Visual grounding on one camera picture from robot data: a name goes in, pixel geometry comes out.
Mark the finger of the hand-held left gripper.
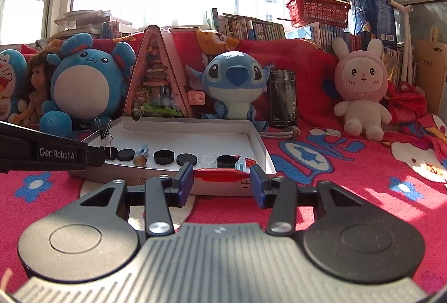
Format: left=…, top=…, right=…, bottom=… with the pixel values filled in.
left=87, top=146, right=106, bottom=168

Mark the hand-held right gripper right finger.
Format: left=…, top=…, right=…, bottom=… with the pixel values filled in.
left=250, top=164, right=367, bottom=236

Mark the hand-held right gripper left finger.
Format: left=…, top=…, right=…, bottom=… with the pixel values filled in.
left=79, top=162, right=195, bottom=238

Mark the black binder clip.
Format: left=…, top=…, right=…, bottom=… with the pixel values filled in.
left=95, top=117, right=113, bottom=140
left=99, top=136, right=118, bottom=160

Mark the clear plastic dome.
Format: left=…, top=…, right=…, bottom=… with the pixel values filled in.
left=198, top=153, right=221, bottom=165

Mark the long red clip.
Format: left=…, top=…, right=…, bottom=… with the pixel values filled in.
left=194, top=168, right=250, bottom=182

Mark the shallow white cardboard box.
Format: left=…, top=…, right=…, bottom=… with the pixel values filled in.
left=68, top=116, right=278, bottom=197

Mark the brown-haired doll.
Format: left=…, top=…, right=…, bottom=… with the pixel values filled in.
left=10, top=51, right=54, bottom=127

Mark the blue cat plush toy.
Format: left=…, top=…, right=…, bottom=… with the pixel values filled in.
left=0, top=49, right=28, bottom=122

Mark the round blue plush toy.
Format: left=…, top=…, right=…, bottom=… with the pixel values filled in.
left=39, top=32, right=137, bottom=136

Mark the black smartphone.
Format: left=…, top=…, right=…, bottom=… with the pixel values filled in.
left=269, top=68, right=298, bottom=129

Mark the pink triangular toy house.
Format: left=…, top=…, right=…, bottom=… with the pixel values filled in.
left=122, top=24, right=206, bottom=121

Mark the blue alien plush toy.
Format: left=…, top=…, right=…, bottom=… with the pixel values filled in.
left=186, top=51, right=275, bottom=132

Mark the stack of papers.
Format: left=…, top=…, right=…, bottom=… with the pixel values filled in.
left=54, top=10, right=133, bottom=40

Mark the pink bunny plush toy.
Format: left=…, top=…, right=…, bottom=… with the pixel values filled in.
left=331, top=37, right=393, bottom=142

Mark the row of books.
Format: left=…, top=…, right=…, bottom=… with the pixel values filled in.
left=211, top=9, right=416, bottom=87

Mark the crumpled red cloth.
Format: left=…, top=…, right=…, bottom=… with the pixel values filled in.
left=384, top=81, right=428, bottom=125

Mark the red plastic basket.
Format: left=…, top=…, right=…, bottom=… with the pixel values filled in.
left=286, top=0, right=351, bottom=28

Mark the brown cardboard box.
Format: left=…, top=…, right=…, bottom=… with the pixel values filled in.
left=414, top=40, right=447, bottom=117

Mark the white pipe rack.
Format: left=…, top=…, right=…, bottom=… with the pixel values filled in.
left=389, top=0, right=418, bottom=87

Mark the blue paper bag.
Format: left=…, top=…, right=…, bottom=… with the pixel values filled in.
left=347, top=0, right=399, bottom=48

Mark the grey phone strap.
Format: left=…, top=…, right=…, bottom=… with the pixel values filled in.
left=260, top=126, right=301, bottom=140

